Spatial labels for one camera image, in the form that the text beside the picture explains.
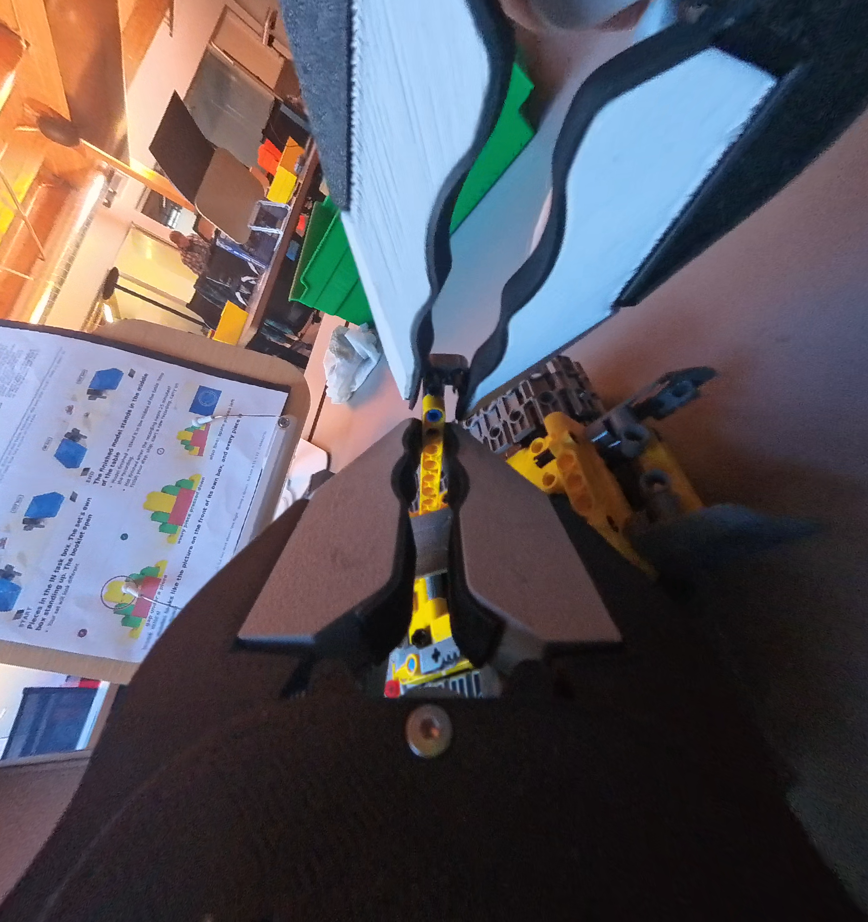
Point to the printed instruction sheet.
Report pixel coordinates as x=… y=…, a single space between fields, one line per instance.
x=81 y=490

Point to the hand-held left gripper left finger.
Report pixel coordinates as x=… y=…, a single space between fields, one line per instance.
x=326 y=569

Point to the grey connector two black pins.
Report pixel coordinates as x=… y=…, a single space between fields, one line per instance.
x=447 y=364

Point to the white crumpled tissue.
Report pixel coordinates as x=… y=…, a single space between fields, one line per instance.
x=351 y=360

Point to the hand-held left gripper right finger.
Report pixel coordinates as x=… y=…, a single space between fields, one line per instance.
x=534 y=569

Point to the yellow toy tracked robot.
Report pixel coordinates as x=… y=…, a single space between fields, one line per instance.
x=570 y=468

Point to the brown flat panel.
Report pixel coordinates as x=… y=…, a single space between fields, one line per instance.
x=228 y=194

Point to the green plastic bin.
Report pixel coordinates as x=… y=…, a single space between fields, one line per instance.
x=333 y=274

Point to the dark computer monitor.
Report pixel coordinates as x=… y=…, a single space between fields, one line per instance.
x=52 y=720

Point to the black flat panel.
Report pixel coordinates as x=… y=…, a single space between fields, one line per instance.
x=178 y=148

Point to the grey desk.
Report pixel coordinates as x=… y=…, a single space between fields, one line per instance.
x=765 y=360

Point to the person's right hand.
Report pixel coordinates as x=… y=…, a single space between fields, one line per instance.
x=570 y=11

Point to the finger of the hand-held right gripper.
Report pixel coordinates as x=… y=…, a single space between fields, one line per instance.
x=412 y=144
x=635 y=180

